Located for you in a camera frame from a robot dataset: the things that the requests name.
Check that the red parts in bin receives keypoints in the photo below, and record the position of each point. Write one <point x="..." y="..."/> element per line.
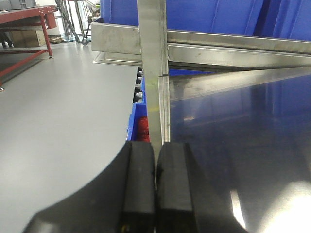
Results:
<point x="143" y="129"/>

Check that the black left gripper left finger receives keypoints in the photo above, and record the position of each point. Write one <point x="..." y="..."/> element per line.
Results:
<point x="121" y="199"/>

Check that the small blue parts bin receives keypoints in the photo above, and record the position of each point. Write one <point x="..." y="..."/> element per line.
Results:
<point x="139" y="107"/>

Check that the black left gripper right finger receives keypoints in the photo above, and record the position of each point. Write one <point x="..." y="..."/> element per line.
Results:
<point x="187" y="201"/>

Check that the red metal roller table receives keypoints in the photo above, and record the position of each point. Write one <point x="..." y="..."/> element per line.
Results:
<point x="16" y="20"/>

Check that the brown cardboard box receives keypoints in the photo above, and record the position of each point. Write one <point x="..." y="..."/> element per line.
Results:
<point x="27" y="38"/>

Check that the stainless steel shelf frame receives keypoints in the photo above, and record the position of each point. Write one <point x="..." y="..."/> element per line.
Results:
<point x="237" y="60"/>

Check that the large blue storage bin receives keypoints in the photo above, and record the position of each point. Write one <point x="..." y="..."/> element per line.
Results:
<point x="289" y="19"/>

